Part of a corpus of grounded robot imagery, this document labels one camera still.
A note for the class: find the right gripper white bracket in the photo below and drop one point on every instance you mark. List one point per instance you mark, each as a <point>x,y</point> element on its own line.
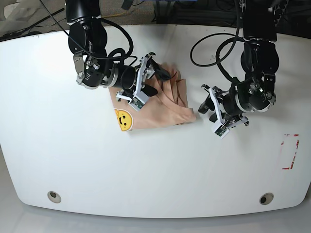
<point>130,80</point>

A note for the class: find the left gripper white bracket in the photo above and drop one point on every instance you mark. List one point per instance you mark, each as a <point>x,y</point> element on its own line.
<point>228,107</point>

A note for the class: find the peach pink T-shirt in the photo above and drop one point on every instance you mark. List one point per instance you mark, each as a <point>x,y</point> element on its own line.
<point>169,107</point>

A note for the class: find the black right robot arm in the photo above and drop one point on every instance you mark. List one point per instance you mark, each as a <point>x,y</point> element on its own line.
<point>88,36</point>

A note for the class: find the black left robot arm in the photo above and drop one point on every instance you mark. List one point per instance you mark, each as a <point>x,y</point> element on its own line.
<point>260,62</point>

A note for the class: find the red tape rectangle marking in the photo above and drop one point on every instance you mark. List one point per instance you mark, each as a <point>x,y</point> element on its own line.
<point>288,151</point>

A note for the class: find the right table grommet hole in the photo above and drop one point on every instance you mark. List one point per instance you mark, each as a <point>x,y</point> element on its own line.
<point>266,198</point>

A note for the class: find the table grommet hole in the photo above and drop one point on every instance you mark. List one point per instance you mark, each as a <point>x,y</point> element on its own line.
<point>54,197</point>
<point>266,198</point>

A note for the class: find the left table grommet hole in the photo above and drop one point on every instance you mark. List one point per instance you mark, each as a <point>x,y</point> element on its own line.
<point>54,197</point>

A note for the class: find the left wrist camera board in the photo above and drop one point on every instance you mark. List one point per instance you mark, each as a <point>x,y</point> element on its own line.
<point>222,132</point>

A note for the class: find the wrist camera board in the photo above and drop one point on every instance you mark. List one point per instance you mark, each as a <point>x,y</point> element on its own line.
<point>222,132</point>
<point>136,104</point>

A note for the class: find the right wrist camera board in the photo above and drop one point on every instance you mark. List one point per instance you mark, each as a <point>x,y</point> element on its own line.
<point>136,104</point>

